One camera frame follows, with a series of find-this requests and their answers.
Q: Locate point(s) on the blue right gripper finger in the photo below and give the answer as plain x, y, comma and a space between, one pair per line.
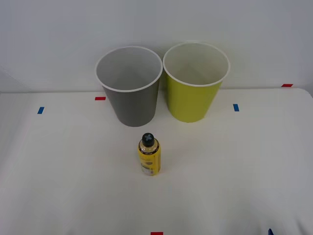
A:
270, 232

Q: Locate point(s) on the yellow bottle with black cap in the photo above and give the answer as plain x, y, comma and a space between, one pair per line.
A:
149, 159

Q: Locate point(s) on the yellow-green plastic waste bin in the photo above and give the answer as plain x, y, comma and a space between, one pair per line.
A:
190, 102

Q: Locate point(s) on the grey plastic waste bin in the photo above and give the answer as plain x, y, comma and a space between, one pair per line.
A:
133, 107

